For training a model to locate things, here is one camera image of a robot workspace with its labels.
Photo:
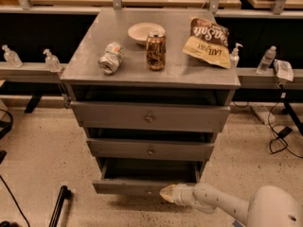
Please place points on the grey middle drawer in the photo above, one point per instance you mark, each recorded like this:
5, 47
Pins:
148, 149

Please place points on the black power adapter with cable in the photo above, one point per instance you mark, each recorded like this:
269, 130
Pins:
279, 136

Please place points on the brown sea salt chip bag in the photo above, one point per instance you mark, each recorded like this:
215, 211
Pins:
208, 42

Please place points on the clear pump bottle far left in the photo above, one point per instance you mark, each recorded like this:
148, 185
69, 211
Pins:
11, 57

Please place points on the clear plastic water bottle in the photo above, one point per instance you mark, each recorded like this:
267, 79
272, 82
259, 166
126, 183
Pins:
266, 60

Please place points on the black pole on floor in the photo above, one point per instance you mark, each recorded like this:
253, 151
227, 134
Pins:
64, 195

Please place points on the grey bottom drawer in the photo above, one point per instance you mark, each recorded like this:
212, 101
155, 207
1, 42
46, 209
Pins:
139, 182

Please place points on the grey drawer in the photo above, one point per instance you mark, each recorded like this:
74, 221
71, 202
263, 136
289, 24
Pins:
139, 182
148, 149
157, 117

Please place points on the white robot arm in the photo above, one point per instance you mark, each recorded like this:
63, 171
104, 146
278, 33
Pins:
269, 206

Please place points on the grey top drawer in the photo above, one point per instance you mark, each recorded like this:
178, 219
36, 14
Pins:
157, 117

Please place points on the white ceramic bowl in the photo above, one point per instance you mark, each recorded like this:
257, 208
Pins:
139, 32

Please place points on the crumpled white plastic packet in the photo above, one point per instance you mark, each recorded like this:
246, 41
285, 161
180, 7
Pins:
284, 70

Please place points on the grey wooden drawer cabinet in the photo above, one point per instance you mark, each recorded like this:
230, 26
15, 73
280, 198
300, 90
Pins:
184, 80

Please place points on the grey metal shelf rail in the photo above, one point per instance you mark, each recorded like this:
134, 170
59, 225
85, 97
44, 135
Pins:
34, 72

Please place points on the crushed silver green can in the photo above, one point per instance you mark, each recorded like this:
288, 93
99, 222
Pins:
111, 59

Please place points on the brown upright soda can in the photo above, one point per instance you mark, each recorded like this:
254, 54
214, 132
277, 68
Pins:
156, 50

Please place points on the clear pump bottle right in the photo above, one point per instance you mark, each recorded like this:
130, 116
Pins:
234, 55

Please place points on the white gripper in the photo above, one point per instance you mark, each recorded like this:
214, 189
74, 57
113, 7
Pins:
178, 194

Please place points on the clear pump bottle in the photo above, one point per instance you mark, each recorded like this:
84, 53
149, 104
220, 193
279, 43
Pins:
52, 62
234, 55
11, 57

